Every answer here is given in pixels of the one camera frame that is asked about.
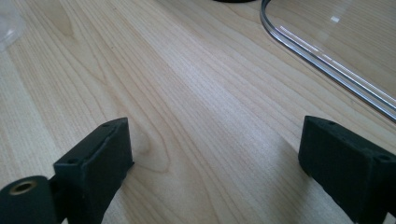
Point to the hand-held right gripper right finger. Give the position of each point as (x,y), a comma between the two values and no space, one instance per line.
(348,161)

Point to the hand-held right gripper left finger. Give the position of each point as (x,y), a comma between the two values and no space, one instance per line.
(96,161)

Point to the clear acrylic tray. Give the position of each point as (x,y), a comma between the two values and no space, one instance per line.
(342,37)

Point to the clear plastic container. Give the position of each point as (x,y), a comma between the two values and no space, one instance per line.
(9,23)

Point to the black round object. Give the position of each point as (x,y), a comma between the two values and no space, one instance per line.
(233,1)

